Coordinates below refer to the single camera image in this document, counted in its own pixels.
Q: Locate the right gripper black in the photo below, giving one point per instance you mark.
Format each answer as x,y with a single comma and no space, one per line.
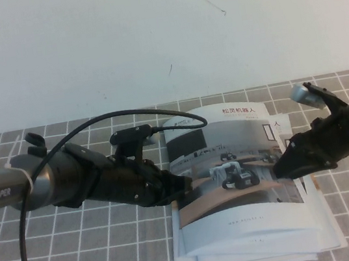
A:
339,135

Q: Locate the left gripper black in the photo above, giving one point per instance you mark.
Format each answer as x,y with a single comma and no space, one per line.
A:
130,183

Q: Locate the AgileX brochure with robot cover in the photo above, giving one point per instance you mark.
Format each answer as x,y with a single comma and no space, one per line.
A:
276,240
238,206

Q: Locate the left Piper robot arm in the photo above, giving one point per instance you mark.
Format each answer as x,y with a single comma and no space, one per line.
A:
0,192

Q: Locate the checked tablecloth with white grid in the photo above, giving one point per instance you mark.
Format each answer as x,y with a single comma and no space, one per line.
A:
80,249

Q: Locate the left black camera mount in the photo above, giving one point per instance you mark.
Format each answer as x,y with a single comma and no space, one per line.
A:
128,150

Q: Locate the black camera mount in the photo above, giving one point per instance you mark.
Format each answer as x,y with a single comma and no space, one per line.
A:
128,150
334,101

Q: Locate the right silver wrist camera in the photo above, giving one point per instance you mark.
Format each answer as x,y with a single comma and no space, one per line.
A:
304,94

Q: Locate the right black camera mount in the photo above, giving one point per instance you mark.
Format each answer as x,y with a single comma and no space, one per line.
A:
334,101

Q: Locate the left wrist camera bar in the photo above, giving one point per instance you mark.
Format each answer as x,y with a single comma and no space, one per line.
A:
129,134

